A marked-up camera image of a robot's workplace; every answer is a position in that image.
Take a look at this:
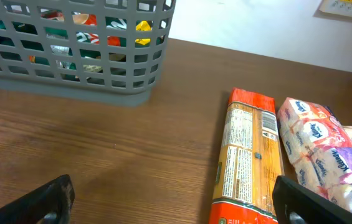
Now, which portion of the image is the grey plastic basket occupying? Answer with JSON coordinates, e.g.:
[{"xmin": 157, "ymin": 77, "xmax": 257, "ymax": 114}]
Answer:
[{"xmin": 0, "ymin": 0, "xmax": 176, "ymax": 106}]

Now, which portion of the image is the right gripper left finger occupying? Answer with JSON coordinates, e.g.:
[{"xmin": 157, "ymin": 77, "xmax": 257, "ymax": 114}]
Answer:
[{"xmin": 0, "ymin": 174, "xmax": 75, "ymax": 224}]

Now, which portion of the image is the tissue multipack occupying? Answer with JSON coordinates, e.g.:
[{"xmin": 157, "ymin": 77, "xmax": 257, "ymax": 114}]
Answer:
[{"xmin": 277, "ymin": 98, "xmax": 352, "ymax": 213}]

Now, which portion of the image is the green coffee sachet bag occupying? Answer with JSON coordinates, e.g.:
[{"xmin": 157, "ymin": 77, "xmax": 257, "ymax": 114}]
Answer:
[{"xmin": 0, "ymin": 9, "xmax": 164, "ymax": 82}]

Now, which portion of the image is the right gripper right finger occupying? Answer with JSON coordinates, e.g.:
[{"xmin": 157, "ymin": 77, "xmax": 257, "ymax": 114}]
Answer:
[{"xmin": 272, "ymin": 175, "xmax": 352, "ymax": 224}]

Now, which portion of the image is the orange spaghetti packet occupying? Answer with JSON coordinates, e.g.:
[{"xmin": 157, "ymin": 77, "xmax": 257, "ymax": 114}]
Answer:
[{"xmin": 209, "ymin": 88, "xmax": 284, "ymax": 224}]

